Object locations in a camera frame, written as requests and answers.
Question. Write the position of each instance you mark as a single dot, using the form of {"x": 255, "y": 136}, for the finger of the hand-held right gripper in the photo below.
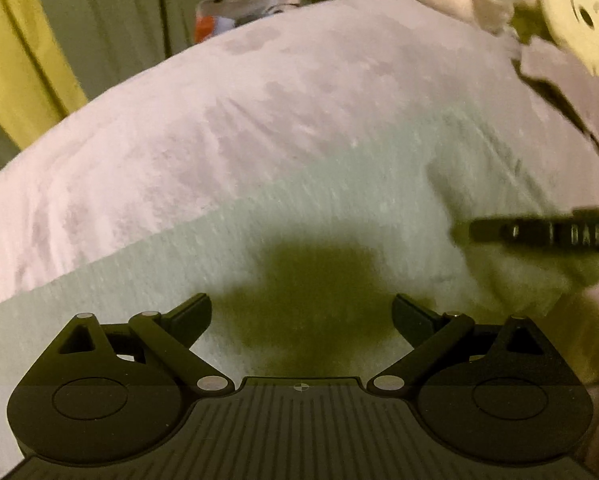
{"x": 479, "y": 231}

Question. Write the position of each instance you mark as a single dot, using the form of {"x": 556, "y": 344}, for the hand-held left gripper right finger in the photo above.
{"x": 412, "y": 312}

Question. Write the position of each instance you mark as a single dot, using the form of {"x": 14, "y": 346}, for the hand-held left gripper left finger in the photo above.
{"x": 194, "y": 312}

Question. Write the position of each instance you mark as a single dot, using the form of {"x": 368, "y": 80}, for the grey sweat pants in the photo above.
{"x": 329, "y": 200}

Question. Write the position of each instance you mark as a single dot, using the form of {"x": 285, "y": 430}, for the lilac cloth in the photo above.
{"x": 554, "y": 60}

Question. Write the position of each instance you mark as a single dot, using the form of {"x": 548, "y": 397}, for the pink fleece blanket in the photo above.
{"x": 179, "y": 135}

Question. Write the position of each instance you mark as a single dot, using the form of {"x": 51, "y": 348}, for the colourful printed bag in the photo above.
{"x": 239, "y": 10}

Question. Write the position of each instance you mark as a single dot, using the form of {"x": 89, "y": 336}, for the yellow curtain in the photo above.
{"x": 19, "y": 45}

